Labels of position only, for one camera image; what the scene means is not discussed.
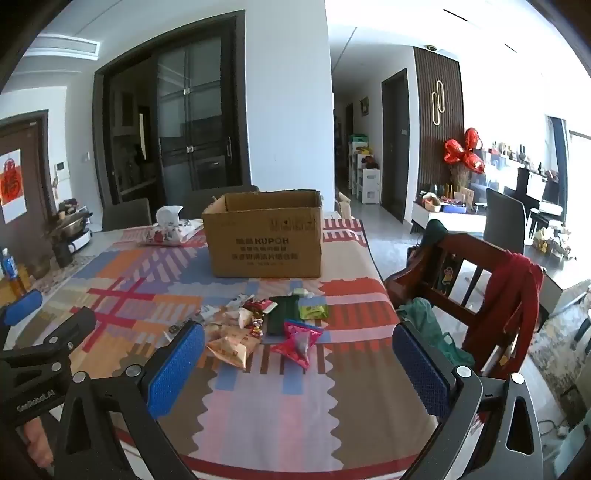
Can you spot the brown cardboard box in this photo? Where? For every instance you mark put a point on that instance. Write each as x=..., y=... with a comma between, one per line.
x=258, y=240

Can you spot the red garment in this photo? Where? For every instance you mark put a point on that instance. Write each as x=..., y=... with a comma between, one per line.
x=508, y=300

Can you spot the white snack packet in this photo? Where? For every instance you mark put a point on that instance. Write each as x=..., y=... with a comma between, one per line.
x=240, y=317

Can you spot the gold wall ornament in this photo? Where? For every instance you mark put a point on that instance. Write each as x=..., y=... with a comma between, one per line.
x=433, y=110

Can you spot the person's left hand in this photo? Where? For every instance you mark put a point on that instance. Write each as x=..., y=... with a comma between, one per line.
x=40, y=441

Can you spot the white and red door poster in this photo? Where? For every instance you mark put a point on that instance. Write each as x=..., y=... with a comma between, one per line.
x=11, y=184

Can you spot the dark green snack packet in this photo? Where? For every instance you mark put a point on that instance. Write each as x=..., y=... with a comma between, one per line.
x=281, y=316

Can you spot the blue cap drink bottle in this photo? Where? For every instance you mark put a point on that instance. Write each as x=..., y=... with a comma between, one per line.
x=9, y=272

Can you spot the red snack packet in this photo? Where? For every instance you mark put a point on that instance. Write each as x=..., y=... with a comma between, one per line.
x=258, y=305

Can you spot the red foil balloons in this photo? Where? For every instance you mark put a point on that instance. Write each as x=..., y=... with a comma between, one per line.
x=455, y=152

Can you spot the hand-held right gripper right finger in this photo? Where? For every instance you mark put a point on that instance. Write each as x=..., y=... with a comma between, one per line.
x=422, y=374

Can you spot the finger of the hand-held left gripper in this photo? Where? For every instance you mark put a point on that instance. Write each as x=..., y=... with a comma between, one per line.
x=23, y=307
x=69, y=327

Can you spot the beige snack packet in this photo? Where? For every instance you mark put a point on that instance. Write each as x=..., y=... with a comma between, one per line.
x=231, y=351
x=219, y=331

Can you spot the red-brown wooden chair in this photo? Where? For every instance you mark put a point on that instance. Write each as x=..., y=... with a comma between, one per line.
x=461, y=249

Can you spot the patterned rug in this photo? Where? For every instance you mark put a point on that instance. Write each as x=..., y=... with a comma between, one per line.
x=558, y=341

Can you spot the floral tissue pouch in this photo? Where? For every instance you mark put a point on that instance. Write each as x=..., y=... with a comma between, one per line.
x=171, y=233

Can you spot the dark green cloth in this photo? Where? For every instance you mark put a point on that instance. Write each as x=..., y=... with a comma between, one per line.
x=435, y=230

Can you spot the brown entrance door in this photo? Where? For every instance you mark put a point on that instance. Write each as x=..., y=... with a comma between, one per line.
x=39, y=161

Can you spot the small open floor carton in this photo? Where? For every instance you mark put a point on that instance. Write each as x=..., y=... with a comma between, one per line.
x=345, y=205

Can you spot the dark sliding glass door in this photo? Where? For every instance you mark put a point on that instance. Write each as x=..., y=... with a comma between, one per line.
x=198, y=115

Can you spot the black piano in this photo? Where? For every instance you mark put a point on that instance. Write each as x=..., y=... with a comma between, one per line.
x=524, y=182

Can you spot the white low cabinet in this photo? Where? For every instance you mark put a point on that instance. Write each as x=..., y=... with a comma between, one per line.
x=445, y=219

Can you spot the white shelf unit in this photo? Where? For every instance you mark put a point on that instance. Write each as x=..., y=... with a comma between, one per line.
x=369, y=184

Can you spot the pink snack packet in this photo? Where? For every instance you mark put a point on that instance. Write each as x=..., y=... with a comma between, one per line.
x=295, y=344

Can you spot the small framed wall picture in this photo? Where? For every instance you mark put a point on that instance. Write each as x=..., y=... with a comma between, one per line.
x=364, y=106

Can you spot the metal cooking pot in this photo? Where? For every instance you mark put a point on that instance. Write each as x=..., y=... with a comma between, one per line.
x=69, y=222

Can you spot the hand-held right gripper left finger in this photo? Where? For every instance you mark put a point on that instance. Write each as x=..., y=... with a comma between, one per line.
x=175, y=369

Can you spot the white induction cooker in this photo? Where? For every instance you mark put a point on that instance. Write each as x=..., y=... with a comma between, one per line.
x=81, y=241

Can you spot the light green snack packet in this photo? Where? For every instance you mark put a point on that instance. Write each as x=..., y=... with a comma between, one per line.
x=313, y=311

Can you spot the dark room door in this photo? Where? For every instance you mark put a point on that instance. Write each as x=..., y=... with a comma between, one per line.
x=395, y=147

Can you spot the grey dining chair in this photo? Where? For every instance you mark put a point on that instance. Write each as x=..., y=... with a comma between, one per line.
x=505, y=217
x=198, y=198
x=127, y=214

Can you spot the small white green packet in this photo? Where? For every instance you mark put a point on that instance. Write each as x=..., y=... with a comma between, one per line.
x=302, y=291

